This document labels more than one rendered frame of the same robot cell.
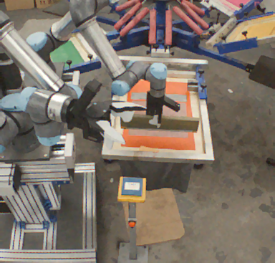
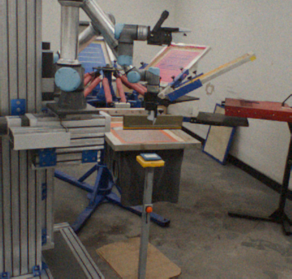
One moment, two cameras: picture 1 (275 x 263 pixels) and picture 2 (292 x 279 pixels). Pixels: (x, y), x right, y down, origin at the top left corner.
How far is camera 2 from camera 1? 158 cm
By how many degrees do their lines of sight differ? 36
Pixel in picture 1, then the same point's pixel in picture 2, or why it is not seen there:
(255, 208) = (238, 246)
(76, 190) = (57, 244)
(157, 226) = (151, 270)
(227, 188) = (202, 236)
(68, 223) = (61, 268)
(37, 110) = (130, 30)
